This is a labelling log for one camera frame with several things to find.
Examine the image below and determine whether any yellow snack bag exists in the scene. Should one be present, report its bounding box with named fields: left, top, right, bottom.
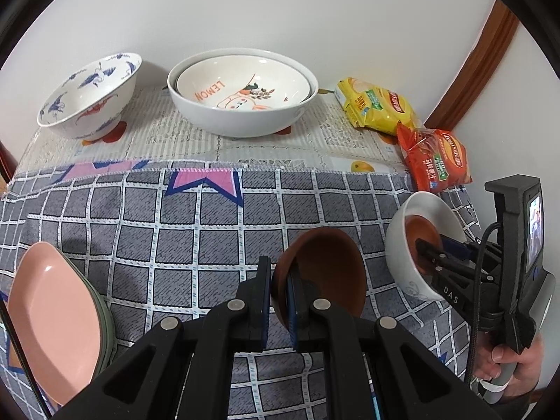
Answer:
left=336, top=77, right=424, bottom=136

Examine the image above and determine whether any small brown bowl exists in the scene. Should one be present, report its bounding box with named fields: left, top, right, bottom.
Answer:
left=405, top=215, right=443, bottom=274
left=270, top=227, right=366, bottom=331

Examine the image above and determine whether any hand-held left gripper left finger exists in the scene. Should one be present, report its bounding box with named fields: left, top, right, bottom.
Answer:
left=52, top=256, right=272, bottom=420

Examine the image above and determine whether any pink plate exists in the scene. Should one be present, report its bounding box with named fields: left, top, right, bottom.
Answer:
left=8, top=241, right=103, bottom=407

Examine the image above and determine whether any white bowl with grey pattern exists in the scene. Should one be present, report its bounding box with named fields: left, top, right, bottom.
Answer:
left=385, top=191, right=469, bottom=302

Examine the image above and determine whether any large plain white bowl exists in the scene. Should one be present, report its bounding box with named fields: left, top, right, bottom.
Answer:
left=167, top=48, right=319, bottom=138

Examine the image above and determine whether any brown wooden door frame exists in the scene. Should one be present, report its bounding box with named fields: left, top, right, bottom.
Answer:
left=423, top=0, right=521, bottom=130

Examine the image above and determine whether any grey checked cloth with stars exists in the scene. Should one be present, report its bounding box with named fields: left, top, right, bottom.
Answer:
left=0, top=160, right=495, bottom=420

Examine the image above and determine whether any person's right hand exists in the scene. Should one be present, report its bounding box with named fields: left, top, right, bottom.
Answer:
left=474, top=330, right=545, bottom=398

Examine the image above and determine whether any teal plate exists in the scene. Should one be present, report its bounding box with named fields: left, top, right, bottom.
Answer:
left=59, top=247, right=110, bottom=372

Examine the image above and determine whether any white bowl with orange print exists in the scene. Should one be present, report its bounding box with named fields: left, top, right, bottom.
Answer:
left=175, top=56, right=312, bottom=110

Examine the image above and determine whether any orange snack bag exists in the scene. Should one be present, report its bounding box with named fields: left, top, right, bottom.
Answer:
left=396, top=122, right=474, bottom=193

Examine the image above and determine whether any thin black cable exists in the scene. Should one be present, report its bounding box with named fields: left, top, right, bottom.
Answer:
left=0, top=302, right=50, bottom=417

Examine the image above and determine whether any white printed tablecloth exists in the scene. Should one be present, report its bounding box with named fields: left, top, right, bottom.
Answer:
left=15, top=81, right=416, bottom=184

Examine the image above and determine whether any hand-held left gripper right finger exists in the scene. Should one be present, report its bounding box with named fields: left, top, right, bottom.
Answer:
left=286, top=268, right=499, bottom=420

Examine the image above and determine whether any blue patterned white bowl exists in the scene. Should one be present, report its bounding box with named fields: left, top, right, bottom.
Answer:
left=36, top=51, right=144, bottom=141

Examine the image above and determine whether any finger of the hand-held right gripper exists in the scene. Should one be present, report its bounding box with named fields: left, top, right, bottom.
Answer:
left=413, top=237, right=471, bottom=277
left=440, top=234, right=473, bottom=258

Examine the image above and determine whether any green plate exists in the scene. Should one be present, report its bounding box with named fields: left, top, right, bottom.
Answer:
left=65, top=249, right=118, bottom=370

